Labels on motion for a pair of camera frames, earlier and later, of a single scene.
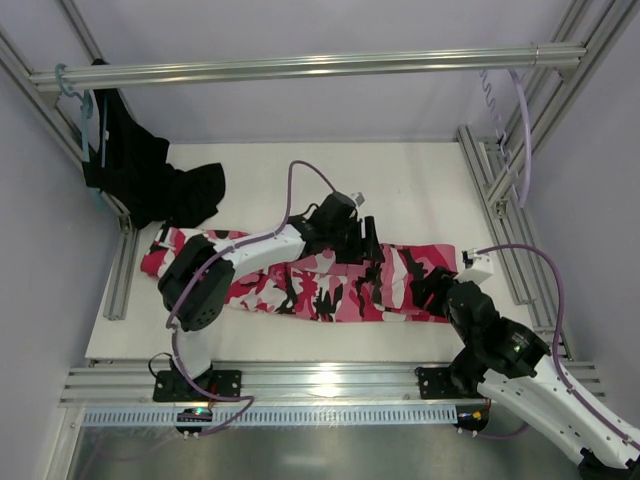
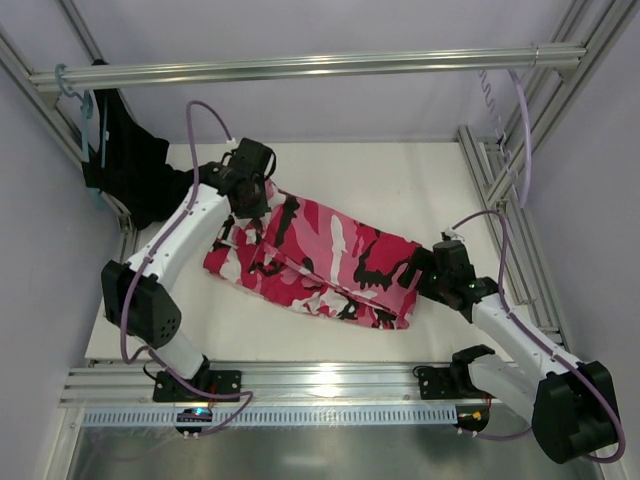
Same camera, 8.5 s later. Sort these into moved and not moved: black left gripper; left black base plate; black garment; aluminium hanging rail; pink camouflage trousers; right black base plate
Moved: pink camouflage trousers; black left gripper
Not moved: left black base plate; right black base plate; black garment; aluminium hanging rail
